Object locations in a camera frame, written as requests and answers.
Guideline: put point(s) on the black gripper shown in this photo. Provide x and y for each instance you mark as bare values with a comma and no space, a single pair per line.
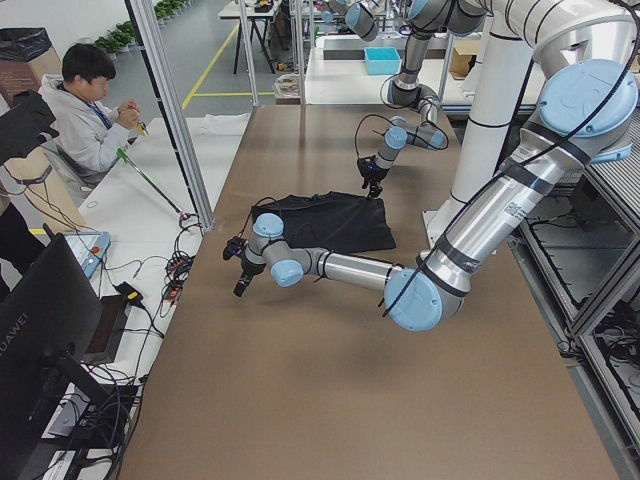
375,176
248,268

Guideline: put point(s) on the black graphic t-shirt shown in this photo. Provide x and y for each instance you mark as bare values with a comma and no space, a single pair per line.
337,221

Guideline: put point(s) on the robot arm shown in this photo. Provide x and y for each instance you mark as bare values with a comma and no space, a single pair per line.
424,19
583,114

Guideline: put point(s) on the red black usb hub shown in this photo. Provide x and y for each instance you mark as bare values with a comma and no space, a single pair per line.
176,273

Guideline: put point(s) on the metal reacher grabber tool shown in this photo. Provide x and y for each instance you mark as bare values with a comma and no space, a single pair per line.
183,215

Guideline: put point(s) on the black power adapter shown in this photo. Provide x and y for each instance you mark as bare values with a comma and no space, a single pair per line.
133,295

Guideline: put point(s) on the blue plastic tray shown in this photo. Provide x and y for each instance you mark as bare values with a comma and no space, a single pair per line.
382,61

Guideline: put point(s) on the white cloth on table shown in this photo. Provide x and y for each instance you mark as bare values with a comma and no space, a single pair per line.
223,125

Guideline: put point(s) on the teach pendant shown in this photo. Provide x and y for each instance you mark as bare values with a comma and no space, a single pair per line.
89,249

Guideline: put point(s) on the white central robot column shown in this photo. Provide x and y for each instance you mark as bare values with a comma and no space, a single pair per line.
503,68

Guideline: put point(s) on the black Huawei monitor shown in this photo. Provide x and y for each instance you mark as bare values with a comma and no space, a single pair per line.
47,323

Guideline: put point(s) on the seated person in hoodie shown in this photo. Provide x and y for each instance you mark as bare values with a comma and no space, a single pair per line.
90,133

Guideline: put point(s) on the cardboard box with bag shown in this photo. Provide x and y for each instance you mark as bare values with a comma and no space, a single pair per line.
50,184

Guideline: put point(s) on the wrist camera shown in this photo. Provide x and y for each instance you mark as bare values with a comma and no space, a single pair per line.
235,247
367,167

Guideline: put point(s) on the aluminium frame post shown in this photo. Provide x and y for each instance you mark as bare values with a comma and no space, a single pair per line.
148,36

